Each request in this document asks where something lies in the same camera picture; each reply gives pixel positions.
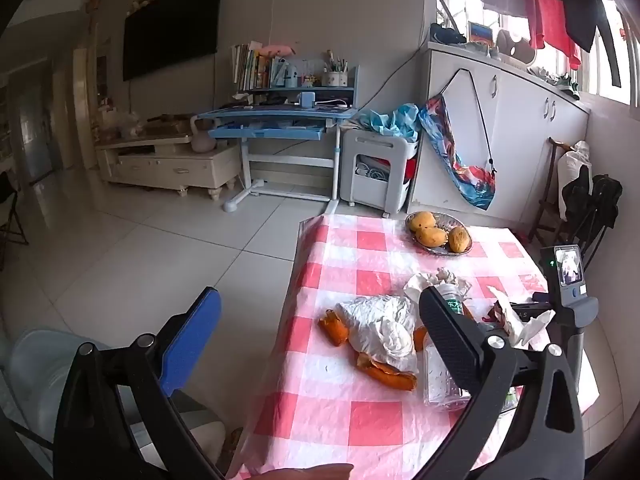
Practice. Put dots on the white storage cart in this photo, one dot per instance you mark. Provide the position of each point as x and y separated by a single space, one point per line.
375 150

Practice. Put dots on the clear plastic bottle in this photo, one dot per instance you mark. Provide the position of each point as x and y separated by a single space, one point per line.
437 380

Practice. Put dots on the black folding stool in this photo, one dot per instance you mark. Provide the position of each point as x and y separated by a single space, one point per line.
12 220

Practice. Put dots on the black flat television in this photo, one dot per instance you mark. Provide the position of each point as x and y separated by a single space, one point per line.
172 25

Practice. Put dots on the row of books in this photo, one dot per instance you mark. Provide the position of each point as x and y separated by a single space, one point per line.
250 67

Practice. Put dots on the pale green plastic stool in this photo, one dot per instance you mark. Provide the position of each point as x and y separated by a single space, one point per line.
40 375

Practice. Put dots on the cream television stand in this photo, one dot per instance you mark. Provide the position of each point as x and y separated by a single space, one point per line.
170 162

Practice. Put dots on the beige crumpled tissue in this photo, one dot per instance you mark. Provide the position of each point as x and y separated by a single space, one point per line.
425 280

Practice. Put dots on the blue plastic bag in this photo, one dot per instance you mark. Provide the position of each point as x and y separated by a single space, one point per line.
387 120

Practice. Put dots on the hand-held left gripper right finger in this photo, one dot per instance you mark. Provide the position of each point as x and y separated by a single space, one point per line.
450 345

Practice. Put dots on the white cabinet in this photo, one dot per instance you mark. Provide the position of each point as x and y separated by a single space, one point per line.
525 125

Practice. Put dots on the yellow mango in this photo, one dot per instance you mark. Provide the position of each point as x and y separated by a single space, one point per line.
421 220
459 239
431 236

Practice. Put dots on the blue picture box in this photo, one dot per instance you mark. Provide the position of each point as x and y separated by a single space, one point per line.
481 33

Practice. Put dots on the small blue desk device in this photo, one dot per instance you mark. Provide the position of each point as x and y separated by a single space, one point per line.
307 99

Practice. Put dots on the pair of sneakers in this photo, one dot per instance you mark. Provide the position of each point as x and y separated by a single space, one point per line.
555 82

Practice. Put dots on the white bag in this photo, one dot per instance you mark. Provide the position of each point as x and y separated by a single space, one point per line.
575 165

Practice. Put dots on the wooden chair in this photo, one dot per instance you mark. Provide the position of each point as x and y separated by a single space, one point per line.
547 195

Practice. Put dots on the beige kettlebell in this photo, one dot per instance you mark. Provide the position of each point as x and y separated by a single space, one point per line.
202 140

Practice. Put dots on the white pen holder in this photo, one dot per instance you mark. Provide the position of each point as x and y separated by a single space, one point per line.
334 78

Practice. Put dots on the black folding chair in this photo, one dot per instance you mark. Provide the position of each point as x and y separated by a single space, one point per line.
602 200

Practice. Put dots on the long orange fruit peel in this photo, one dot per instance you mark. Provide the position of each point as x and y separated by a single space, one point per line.
390 375

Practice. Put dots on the red hanging garment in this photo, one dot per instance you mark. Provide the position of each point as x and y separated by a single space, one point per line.
552 20

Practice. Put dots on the red snack wrapper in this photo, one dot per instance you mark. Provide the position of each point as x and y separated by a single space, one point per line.
520 327

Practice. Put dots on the pink plush toy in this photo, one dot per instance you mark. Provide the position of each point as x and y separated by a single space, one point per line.
277 50

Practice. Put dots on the white crumpled paper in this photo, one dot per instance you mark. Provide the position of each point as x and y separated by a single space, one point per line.
380 330

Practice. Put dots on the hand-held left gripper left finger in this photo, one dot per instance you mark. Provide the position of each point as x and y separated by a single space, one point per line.
192 340

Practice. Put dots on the blue study desk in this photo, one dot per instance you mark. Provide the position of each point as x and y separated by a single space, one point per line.
270 125

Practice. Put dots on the woven fruit basket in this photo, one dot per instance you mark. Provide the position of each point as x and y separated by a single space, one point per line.
442 220

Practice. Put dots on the pink white checkered tablecloth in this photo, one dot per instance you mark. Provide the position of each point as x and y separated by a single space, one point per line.
325 410

